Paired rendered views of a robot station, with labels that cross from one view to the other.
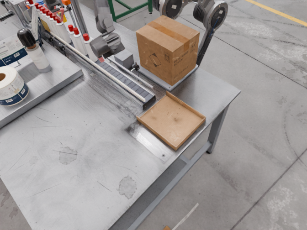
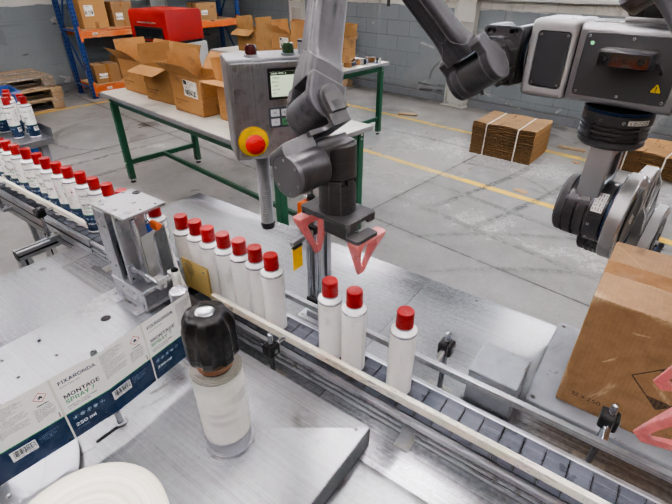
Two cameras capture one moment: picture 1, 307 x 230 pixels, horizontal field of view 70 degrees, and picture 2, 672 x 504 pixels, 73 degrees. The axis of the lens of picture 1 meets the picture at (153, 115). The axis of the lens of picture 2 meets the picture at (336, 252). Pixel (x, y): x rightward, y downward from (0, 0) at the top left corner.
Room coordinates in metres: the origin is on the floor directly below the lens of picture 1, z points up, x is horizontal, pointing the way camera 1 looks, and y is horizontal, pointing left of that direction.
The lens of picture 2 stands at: (0.67, 0.64, 1.61)
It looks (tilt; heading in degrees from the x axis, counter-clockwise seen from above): 32 degrees down; 347
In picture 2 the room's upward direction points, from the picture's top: straight up
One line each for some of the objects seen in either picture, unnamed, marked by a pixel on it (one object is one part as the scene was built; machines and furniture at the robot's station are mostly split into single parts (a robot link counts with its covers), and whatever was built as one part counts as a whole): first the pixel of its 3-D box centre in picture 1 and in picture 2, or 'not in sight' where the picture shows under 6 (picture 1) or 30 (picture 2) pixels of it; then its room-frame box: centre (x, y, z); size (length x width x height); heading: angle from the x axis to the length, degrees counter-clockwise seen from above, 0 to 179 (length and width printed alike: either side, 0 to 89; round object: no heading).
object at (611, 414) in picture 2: (134, 74); (599, 444); (1.04, 0.09, 0.91); 0.07 x 0.03 x 0.16; 131
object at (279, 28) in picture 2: not in sight; (287, 38); (6.23, -0.06, 0.97); 0.42 x 0.39 x 0.37; 122
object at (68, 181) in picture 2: not in sight; (75, 196); (2.17, 1.18, 0.98); 0.05 x 0.05 x 0.20
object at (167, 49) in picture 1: (167, 50); (669, 348); (1.15, -0.13, 0.99); 0.30 x 0.24 x 0.27; 40
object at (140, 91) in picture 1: (73, 47); (297, 342); (1.46, 0.56, 0.86); 1.65 x 0.08 x 0.04; 41
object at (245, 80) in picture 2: not in sight; (271, 105); (1.60, 0.57, 1.38); 0.17 x 0.10 x 0.19; 96
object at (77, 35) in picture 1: (80, 42); (353, 329); (1.35, 0.45, 0.98); 0.05 x 0.05 x 0.20
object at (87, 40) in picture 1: (90, 48); (401, 351); (1.26, 0.38, 0.98); 0.05 x 0.05 x 0.20
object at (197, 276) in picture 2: (45, 26); (196, 277); (1.67, 0.79, 0.94); 0.10 x 0.01 x 0.09; 41
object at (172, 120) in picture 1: (170, 118); not in sight; (0.72, -0.10, 0.85); 0.30 x 0.26 x 0.04; 41
